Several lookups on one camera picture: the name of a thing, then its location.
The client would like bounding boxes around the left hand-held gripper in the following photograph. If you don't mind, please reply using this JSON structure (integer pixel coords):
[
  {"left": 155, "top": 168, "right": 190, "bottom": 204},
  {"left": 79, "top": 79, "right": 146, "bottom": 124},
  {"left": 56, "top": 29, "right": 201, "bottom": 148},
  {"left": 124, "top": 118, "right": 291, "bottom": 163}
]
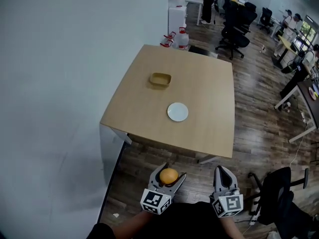
[{"left": 140, "top": 162, "right": 187, "bottom": 215}]

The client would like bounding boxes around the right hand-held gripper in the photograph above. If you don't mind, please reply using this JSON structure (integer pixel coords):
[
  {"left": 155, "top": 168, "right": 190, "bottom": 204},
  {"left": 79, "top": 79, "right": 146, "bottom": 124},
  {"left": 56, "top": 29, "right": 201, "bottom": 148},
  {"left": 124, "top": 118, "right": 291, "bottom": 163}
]
[{"left": 209, "top": 165, "right": 244, "bottom": 218}]

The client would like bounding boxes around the orange fruit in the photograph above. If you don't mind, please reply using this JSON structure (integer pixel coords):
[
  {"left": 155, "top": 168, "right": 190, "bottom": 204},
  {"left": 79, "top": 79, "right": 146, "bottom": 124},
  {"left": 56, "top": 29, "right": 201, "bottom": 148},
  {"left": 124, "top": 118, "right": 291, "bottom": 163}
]
[{"left": 159, "top": 168, "right": 179, "bottom": 186}]

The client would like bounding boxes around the white round plate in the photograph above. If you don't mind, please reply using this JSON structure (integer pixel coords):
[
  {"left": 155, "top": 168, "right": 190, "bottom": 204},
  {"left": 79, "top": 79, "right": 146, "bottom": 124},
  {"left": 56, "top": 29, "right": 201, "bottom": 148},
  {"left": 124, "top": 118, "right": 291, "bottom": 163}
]
[{"left": 167, "top": 102, "right": 189, "bottom": 122}]

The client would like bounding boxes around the person's right forearm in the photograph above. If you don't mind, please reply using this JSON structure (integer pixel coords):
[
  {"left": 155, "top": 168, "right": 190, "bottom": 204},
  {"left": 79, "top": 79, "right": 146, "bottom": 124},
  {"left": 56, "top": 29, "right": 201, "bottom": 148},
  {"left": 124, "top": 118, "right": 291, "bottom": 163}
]
[{"left": 219, "top": 215, "right": 246, "bottom": 239}]

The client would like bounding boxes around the person's left forearm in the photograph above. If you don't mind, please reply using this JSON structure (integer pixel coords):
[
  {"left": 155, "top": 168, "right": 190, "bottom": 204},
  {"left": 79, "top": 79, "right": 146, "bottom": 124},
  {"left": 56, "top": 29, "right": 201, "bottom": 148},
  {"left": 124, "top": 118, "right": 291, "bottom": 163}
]
[{"left": 109, "top": 209, "right": 157, "bottom": 239}]

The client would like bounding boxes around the person's black clothing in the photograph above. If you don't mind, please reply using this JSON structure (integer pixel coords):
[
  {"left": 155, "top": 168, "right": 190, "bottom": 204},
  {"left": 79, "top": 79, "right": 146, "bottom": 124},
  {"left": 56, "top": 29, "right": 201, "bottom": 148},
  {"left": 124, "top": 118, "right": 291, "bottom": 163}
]
[{"left": 86, "top": 201, "right": 226, "bottom": 239}]

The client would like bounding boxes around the black mesh office chair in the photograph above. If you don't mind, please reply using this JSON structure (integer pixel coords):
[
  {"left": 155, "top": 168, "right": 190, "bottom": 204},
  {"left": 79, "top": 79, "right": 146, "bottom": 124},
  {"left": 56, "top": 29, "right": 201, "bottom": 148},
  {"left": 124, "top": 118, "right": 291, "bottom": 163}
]
[{"left": 248, "top": 167, "right": 319, "bottom": 239}]

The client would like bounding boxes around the tan rectangular box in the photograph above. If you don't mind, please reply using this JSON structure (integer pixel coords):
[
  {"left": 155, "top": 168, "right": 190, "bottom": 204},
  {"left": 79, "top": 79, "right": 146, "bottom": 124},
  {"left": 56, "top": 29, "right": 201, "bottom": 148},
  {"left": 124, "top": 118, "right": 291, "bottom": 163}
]
[{"left": 150, "top": 72, "right": 172, "bottom": 91}]

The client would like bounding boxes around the dark desk with white legs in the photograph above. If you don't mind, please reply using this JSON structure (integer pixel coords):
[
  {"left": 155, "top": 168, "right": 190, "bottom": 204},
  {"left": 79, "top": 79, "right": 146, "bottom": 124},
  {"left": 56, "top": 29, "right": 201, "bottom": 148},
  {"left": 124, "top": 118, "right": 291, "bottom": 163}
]
[{"left": 274, "top": 80, "right": 319, "bottom": 144}]

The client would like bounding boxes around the large clear water jug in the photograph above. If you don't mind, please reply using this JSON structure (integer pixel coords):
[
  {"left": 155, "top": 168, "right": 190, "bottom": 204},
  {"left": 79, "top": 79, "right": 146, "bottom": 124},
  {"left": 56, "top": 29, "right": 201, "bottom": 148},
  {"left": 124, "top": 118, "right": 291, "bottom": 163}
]
[{"left": 177, "top": 26, "right": 189, "bottom": 51}]

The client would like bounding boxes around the black swivel office chair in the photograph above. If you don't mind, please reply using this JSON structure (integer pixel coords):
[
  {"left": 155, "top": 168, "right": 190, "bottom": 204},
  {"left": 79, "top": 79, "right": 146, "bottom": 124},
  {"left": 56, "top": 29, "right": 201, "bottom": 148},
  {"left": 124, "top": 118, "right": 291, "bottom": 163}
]
[
  {"left": 244, "top": 1, "right": 258, "bottom": 28},
  {"left": 215, "top": 8, "right": 251, "bottom": 61},
  {"left": 257, "top": 7, "right": 274, "bottom": 34}
]

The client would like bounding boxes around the yellow desk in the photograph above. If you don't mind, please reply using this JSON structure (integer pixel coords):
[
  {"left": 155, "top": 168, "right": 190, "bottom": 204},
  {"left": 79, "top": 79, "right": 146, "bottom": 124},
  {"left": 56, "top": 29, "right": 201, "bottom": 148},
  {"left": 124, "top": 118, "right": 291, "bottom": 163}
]
[{"left": 272, "top": 35, "right": 301, "bottom": 69}]

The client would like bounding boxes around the white water dispenser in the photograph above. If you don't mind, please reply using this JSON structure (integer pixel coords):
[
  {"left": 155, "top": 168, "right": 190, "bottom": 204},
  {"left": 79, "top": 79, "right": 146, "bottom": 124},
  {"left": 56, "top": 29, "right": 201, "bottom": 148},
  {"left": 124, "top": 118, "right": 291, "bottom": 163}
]
[{"left": 168, "top": 5, "right": 187, "bottom": 36}]

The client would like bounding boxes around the white floor cable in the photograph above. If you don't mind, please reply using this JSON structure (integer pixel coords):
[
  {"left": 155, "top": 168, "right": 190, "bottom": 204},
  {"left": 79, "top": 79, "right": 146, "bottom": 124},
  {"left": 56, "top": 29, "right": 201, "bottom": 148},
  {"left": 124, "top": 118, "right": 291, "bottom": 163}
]
[{"left": 289, "top": 133, "right": 307, "bottom": 169}]

